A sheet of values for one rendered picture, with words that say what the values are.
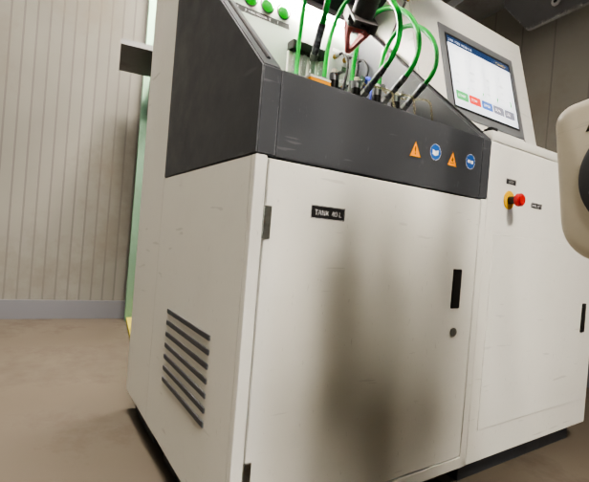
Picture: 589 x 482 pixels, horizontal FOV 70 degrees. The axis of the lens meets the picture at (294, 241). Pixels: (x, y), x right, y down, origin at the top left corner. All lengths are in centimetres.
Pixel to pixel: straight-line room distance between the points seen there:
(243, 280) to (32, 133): 256
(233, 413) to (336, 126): 58
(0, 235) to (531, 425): 292
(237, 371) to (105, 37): 283
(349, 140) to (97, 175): 242
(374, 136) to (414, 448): 74
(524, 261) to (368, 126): 70
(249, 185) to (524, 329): 99
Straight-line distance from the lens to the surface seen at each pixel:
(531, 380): 154
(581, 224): 48
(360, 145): 90
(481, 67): 184
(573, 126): 51
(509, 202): 131
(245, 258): 75
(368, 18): 118
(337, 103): 88
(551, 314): 158
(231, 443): 83
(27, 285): 316
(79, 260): 311
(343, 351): 91
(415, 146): 102
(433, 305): 109
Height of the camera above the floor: 64
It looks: level
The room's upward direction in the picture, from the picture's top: 5 degrees clockwise
